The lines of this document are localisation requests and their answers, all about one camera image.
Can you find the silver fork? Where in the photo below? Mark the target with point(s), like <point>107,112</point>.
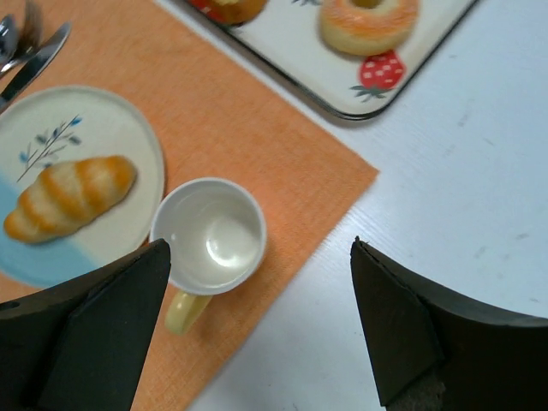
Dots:
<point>29,40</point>

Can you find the yellow white mug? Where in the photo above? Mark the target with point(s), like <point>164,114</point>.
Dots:
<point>217,235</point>

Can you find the silver table knife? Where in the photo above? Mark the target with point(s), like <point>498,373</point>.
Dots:
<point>35,65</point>

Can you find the orange cloth placemat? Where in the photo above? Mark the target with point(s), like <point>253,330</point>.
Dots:
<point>212,118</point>

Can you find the silver spoon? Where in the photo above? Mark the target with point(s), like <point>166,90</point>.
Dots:
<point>9,35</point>

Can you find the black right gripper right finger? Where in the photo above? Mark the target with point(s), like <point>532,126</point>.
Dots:
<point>432,348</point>

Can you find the strawberry pattern tray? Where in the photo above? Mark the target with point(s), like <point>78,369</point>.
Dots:
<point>285,36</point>

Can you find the striped long bread roll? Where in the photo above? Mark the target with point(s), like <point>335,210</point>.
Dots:
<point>68,196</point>

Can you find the glazed ring donut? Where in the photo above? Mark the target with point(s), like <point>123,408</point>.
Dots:
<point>367,28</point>

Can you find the white blue leaf plate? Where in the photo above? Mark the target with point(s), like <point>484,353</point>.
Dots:
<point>71,123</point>

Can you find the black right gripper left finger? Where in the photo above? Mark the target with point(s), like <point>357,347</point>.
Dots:
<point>82,345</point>

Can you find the brown bread slice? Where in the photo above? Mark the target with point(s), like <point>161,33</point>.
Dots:
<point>232,12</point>

